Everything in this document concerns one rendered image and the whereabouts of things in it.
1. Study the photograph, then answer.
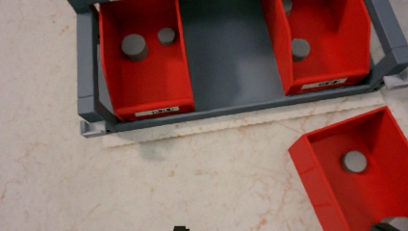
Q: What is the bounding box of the red bin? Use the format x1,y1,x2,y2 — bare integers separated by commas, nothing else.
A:
260,0,371,95
288,106,408,231
99,0,195,121

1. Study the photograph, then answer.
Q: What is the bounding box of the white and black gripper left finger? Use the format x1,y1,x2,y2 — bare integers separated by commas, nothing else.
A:
173,225,190,231

